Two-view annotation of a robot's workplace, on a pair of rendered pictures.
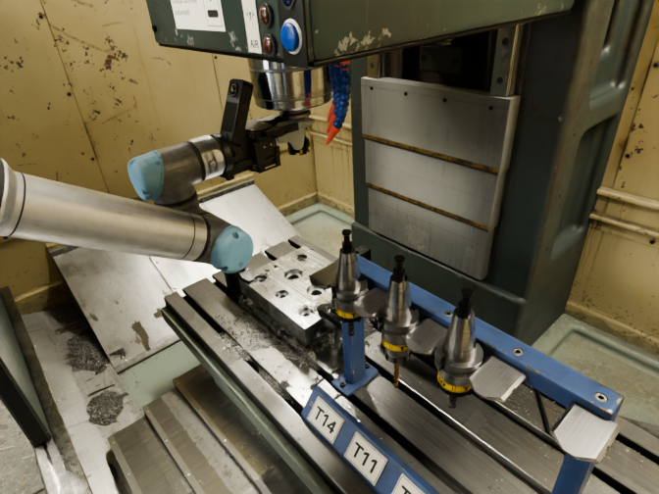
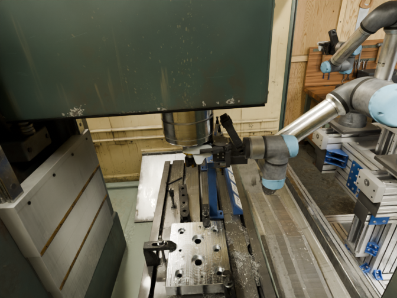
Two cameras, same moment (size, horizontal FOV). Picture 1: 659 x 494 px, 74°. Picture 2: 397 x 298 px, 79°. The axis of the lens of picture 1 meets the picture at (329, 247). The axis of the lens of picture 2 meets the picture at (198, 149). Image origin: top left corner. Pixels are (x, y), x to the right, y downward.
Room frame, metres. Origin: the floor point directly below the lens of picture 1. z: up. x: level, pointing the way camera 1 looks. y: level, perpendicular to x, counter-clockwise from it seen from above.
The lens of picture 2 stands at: (1.41, 0.51, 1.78)
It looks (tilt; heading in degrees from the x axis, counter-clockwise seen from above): 28 degrees down; 220
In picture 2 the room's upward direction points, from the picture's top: 4 degrees counter-clockwise
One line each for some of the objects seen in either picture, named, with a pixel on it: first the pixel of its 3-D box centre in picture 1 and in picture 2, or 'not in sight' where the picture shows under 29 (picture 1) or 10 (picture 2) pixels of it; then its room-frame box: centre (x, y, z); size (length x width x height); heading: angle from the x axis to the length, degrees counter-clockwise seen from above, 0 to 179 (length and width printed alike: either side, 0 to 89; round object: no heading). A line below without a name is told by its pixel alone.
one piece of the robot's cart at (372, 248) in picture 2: not in sight; (363, 237); (-0.11, 0.62, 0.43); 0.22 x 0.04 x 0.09; 39
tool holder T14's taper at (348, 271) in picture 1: (348, 267); not in sight; (0.60, -0.03, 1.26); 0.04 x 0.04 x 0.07
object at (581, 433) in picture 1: (582, 433); not in sight; (0.30, -0.27, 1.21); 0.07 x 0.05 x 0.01; 129
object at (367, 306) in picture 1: (372, 304); not in sight; (0.55, -0.06, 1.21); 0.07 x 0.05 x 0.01; 129
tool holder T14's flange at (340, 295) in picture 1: (349, 289); not in sight; (0.60, -0.03, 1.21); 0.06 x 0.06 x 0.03
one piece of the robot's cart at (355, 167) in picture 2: not in sight; (353, 177); (0.00, 0.48, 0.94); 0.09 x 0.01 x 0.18; 39
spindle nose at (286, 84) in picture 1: (290, 69); (187, 117); (0.90, 0.05, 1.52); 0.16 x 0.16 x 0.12
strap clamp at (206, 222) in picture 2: (337, 324); (205, 219); (0.77, -0.01, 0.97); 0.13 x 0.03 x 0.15; 39
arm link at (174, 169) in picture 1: (167, 172); (278, 147); (0.72, 0.27, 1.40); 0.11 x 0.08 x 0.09; 129
